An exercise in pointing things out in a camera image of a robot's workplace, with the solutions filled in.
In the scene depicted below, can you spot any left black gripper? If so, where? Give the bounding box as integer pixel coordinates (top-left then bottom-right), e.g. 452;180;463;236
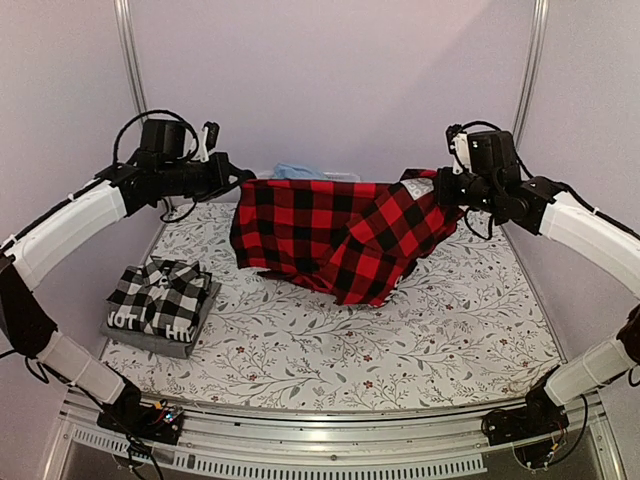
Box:
157;150;244;201

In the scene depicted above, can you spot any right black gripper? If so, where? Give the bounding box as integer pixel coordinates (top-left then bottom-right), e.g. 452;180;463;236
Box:
437;165;502;214

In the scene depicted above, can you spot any red black plaid shirt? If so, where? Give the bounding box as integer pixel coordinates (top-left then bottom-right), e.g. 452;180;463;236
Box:
230;170;463;307

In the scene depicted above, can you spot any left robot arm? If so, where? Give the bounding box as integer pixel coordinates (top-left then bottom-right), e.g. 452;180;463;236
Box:
1;152;255;434

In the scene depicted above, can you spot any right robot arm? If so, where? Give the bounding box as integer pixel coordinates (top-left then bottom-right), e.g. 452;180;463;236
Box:
434;167;639;436

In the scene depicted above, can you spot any blue shirt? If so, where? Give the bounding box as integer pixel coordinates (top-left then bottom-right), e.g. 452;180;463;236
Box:
271;163;328;180

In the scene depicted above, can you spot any white plastic basket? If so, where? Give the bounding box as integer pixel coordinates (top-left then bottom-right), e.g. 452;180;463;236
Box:
324;172;361;182

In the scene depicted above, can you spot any folded black white plaid shirt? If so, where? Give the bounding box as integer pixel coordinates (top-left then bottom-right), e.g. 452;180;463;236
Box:
106;256;213;343

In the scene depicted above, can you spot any floral tablecloth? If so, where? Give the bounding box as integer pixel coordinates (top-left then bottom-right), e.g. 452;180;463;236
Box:
102;203;562;412

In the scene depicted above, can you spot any folded grey shirt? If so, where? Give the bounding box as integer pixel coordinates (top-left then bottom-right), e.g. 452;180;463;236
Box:
100;282;221;359

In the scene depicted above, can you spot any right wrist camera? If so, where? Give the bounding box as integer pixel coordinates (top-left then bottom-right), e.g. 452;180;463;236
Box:
445;121;522;186

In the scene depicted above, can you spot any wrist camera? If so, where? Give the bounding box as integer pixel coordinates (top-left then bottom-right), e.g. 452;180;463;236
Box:
445;121;522;186
131;119;220;169

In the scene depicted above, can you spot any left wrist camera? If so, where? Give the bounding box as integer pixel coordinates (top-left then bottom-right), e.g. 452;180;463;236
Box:
131;119;220;169

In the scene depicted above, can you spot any left aluminium post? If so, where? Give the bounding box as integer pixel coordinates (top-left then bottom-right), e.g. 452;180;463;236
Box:
113;0;147;114

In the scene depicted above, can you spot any aluminium post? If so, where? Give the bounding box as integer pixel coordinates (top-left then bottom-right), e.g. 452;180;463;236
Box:
513;0;550;146
113;0;147;114

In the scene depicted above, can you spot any right aluminium post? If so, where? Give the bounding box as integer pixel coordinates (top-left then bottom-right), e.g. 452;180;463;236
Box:
513;0;550;146

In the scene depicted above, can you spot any aluminium front rail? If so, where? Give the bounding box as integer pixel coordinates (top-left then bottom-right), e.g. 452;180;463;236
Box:
43;392;631;479

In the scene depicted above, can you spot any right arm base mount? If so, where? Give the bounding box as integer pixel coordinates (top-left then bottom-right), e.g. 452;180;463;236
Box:
481;400;569;470

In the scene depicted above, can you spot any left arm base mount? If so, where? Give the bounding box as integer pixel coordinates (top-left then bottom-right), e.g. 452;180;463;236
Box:
97;383;184;445

